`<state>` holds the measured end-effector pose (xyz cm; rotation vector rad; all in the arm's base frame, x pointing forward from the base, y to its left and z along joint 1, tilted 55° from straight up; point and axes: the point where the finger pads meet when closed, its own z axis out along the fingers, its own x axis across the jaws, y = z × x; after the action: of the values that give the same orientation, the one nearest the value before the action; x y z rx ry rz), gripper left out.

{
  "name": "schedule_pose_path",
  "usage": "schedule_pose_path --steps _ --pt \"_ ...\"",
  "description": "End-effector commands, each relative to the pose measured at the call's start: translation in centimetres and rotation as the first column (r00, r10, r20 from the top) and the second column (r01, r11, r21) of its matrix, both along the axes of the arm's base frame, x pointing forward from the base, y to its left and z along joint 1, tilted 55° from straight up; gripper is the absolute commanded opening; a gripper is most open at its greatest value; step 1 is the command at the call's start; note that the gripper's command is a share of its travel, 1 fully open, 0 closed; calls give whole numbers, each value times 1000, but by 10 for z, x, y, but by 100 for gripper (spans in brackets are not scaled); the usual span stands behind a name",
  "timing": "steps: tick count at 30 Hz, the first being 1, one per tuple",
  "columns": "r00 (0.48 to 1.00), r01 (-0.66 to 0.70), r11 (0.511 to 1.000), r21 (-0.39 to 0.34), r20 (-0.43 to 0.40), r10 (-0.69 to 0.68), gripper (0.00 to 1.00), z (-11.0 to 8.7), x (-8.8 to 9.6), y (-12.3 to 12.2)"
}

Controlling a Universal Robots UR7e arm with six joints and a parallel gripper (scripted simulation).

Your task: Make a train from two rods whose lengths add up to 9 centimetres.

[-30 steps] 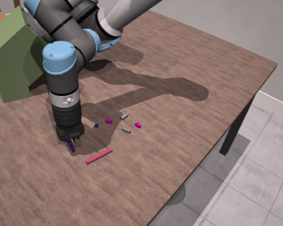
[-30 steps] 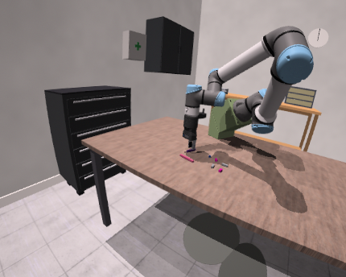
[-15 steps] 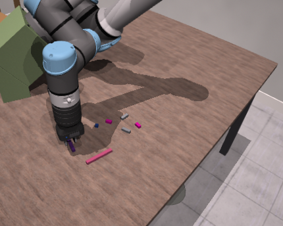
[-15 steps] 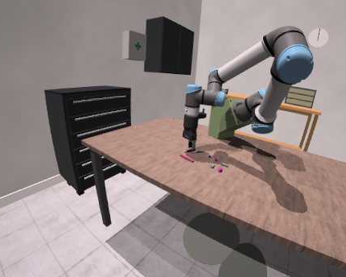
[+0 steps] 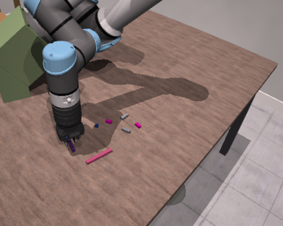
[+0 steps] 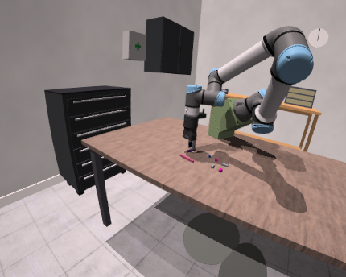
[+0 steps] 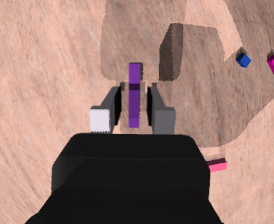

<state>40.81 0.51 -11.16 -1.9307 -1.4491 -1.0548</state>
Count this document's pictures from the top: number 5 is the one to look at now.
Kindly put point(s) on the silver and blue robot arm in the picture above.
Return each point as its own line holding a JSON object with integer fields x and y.
{"x": 79, "y": 30}

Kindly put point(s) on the grey rod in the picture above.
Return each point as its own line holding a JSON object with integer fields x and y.
{"x": 126, "y": 130}
{"x": 124, "y": 116}

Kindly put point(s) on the pink rod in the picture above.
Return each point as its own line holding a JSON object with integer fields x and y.
{"x": 106, "y": 152}

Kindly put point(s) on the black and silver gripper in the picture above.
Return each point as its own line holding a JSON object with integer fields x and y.
{"x": 67, "y": 114}

